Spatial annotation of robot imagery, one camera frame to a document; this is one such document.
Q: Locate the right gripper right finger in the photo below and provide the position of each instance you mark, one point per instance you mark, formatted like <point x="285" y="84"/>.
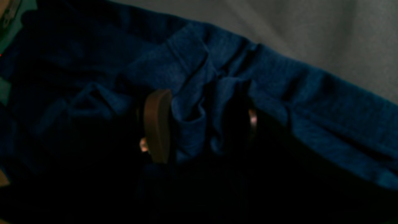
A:
<point x="300" y="173"/>

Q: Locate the light blue table cloth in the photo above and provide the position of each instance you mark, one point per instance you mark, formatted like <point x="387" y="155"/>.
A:
<point x="355" y="40"/>

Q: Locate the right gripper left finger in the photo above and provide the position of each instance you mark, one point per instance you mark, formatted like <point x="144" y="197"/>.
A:
<point x="100" y="194"/>

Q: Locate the dark blue t-shirt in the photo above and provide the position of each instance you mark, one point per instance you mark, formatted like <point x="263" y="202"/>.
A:
<point x="80" y="70"/>

